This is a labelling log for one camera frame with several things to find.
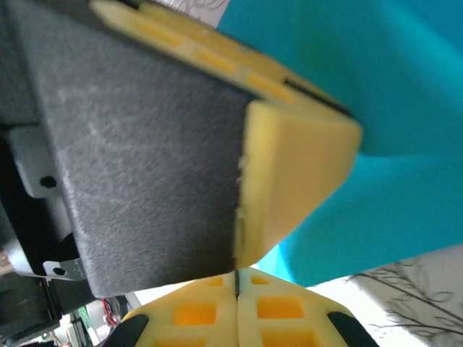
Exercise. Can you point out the blue paper sheet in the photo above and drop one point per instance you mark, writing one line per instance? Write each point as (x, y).
(398, 162)

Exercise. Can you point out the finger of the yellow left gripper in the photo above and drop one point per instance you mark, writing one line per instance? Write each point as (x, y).
(293, 170)
(224, 47)

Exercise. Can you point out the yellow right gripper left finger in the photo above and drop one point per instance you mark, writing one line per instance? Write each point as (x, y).
(191, 318)

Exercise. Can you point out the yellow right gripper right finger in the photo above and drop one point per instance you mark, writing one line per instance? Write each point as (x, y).
(285, 318)

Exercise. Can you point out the small circuit board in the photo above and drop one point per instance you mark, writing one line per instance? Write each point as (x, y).
(94, 318)

